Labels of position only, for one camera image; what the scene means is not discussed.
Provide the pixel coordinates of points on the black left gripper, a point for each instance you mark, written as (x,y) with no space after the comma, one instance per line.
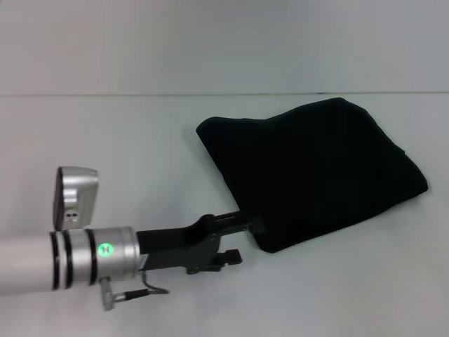
(179,245)

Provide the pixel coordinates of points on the black FREE print t-shirt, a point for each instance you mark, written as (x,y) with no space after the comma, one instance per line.
(315,168)

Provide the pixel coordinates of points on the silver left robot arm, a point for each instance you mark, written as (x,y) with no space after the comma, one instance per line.
(70,245)

